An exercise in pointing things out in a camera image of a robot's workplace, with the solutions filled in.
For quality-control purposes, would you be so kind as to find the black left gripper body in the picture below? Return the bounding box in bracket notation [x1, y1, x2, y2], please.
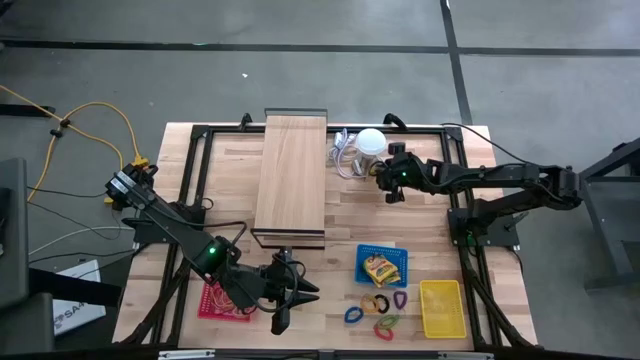
[252, 245, 301, 314]

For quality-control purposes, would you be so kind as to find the white printed sign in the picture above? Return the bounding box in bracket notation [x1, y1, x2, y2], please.
[51, 258, 108, 337]

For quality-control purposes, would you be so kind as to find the grey metal table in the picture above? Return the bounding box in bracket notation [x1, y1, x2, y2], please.
[551, 135, 640, 292]

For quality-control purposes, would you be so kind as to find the silver metal bracket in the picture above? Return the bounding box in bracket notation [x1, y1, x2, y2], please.
[436, 350, 497, 360]
[157, 349, 217, 360]

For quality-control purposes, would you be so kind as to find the green coil keychain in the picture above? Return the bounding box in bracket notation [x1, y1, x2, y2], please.
[375, 313, 401, 331]

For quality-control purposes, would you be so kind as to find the thin black cable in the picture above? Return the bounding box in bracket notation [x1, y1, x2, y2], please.
[25, 185, 110, 200]
[27, 199, 126, 241]

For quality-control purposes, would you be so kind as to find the dark grey equipment stand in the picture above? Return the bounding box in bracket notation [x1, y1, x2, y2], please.
[0, 157, 122, 357]

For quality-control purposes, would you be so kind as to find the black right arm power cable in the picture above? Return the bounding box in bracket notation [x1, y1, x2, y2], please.
[440, 121, 531, 166]

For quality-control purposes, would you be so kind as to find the wooden shelf riser black frame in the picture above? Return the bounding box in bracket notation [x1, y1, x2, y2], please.
[248, 107, 330, 251]

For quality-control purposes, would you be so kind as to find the blue plastic basket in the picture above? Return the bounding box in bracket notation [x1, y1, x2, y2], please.
[354, 243, 410, 289]

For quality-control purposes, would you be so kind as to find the red rubber band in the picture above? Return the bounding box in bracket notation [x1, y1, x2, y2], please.
[208, 287, 234, 311]

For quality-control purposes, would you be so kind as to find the yellow rubber band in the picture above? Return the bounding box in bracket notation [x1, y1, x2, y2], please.
[212, 292, 239, 315]

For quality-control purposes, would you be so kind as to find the thin white cable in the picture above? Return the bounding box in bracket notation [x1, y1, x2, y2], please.
[27, 225, 137, 257]

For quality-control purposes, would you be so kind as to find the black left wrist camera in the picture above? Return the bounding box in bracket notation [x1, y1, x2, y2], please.
[270, 307, 292, 337]

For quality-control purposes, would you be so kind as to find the black flat bar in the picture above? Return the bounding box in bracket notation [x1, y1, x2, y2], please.
[0, 103, 57, 118]

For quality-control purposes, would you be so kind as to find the yellow plastic basket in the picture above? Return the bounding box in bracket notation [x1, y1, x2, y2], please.
[418, 278, 468, 340]

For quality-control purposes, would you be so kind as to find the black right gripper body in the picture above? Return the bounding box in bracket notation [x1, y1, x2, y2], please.
[375, 142, 426, 194]

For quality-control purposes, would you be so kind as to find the red plastic basket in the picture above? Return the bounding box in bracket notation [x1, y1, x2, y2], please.
[197, 282, 254, 324]

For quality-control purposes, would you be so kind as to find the yellow extension cord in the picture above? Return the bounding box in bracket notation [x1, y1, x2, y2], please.
[58, 101, 151, 171]
[0, 83, 126, 207]

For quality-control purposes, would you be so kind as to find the black aluminium rig frame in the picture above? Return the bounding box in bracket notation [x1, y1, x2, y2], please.
[112, 121, 540, 351]

